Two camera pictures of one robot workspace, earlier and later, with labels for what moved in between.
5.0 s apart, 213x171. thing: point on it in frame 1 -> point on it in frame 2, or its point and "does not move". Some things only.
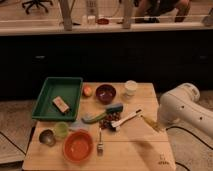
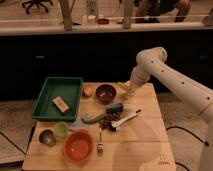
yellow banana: x=153 y=124 -> x=118 y=84
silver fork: x=100 y=143 does not move
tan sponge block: x=62 y=105 does not move
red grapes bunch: x=106 y=121 does not move
